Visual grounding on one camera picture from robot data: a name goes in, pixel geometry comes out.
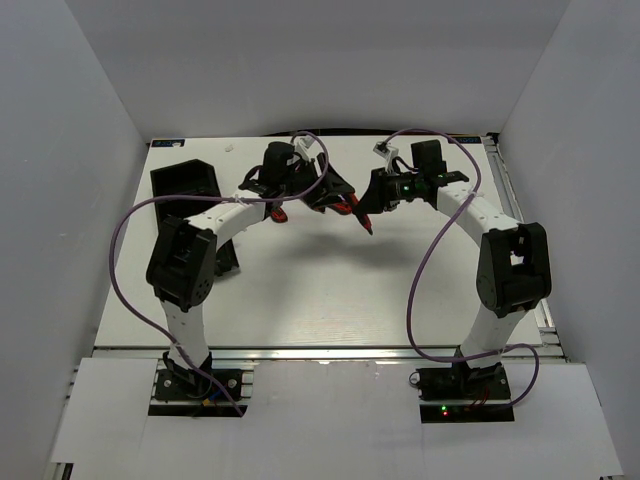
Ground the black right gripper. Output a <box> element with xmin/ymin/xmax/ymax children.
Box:
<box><xmin>352</xmin><ymin>167</ymin><xmax>423</xmax><ymax>215</ymax></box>

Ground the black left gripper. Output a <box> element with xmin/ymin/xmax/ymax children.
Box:
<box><xmin>279</xmin><ymin>153</ymin><xmax>354</xmax><ymax>210</ymax></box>

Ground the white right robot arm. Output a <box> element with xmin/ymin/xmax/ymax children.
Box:
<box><xmin>353</xmin><ymin>140</ymin><xmax>552</xmax><ymax>399</ymax></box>

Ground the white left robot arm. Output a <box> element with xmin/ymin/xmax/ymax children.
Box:
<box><xmin>146</xmin><ymin>141</ymin><xmax>357</xmax><ymax>399</ymax></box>

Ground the blue label right corner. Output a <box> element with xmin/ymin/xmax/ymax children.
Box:
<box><xmin>448</xmin><ymin>135</ymin><xmax>482</xmax><ymax>145</ymax></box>

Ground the blue label corner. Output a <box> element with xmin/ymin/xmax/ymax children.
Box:
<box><xmin>150</xmin><ymin>139</ymin><xmax>185</xmax><ymax>148</ymax></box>
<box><xmin>448</xmin><ymin>135</ymin><xmax>482</xmax><ymax>145</ymax></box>

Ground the black compartment tool bin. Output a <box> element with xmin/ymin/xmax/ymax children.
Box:
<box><xmin>150</xmin><ymin>158</ymin><xmax>241</xmax><ymax>279</ymax></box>

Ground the blue label left corner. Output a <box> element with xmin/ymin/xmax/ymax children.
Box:
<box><xmin>150</xmin><ymin>139</ymin><xmax>185</xmax><ymax>148</ymax></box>

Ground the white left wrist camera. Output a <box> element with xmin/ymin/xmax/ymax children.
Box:
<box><xmin>290</xmin><ymin>135</ymin><xmax>315</xmax><ymax>161</ymax></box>

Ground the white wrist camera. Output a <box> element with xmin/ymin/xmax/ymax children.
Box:
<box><xmin>290</xmin><ymin>135</ymin><xmax>315</xmax><ymax>161</ymax></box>
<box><xmin>373</xmin><ymin>141</ymin><xmax>399</xmax><ymax>172</ymax></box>

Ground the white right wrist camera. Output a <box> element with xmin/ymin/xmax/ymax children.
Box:
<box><xmin>373</xmin><ymin>141</ymin><xmax>399</xmax><ymax>172</ymax></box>

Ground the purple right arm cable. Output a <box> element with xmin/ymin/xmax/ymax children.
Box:
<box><xmin>407</xmin><ymin>128</ymin><xmax>540</xmax><ymax>409</ymax></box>

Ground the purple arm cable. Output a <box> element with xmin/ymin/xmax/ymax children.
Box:
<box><xmin>108</xmin><ymin>131</ymin><xmax>330</xmax><ymax>417</ymax></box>
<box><xmin>407</xmin><ymin>128</ymin><xmax>540</xmax><ymax>409</ymax></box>

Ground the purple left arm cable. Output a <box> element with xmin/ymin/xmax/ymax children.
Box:
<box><xmin>108</xmin><ymin>131</ymin><xmax>330</xmax><ymax>417</ymax></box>

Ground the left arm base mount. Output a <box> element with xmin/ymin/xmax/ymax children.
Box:
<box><xmin>148</xmin><ymin>368</ymin><xmax>253</xmax><ymax>418</ymax></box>

